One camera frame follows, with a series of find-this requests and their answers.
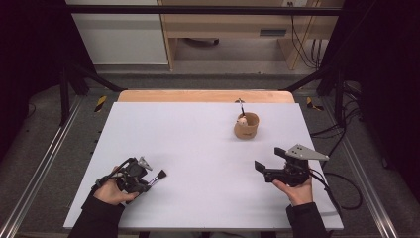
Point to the black frame strut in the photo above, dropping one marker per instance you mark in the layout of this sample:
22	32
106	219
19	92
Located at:
330	77
82	79

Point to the person's right hand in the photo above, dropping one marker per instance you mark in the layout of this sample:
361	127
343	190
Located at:
297	193

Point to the tan bear pen holder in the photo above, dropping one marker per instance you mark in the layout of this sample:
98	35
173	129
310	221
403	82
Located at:
247	127

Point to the black curtain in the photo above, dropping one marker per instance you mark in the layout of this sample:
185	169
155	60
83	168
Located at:
29	49
386	66

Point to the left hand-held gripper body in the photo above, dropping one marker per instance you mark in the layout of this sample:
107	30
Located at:
133	175

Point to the yellow black tape marker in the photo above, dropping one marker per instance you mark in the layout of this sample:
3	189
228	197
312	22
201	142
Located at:
101	103
311	104

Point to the thin stick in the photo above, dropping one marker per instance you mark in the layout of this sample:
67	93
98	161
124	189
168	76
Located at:
241	107

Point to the black makeup brush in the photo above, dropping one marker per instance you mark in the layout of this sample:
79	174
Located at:
159	176

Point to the wooden table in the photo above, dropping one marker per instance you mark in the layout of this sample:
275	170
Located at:
198	95

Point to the light wooden desk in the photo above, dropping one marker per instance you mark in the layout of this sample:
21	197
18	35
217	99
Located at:
231	24

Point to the person's left hand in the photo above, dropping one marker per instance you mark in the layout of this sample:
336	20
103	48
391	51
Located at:
112	193

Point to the black frame crossbar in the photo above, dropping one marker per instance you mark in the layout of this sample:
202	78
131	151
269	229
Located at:
198	10

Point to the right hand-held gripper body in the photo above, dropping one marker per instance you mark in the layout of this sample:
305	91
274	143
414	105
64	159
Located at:
292	173

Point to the white cabinet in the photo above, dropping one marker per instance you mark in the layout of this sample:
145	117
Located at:
122	39

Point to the white table board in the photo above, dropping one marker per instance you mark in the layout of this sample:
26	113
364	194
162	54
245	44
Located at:
198	165

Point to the aluminium floor rail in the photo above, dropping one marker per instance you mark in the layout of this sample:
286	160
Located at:
39	165
363	178

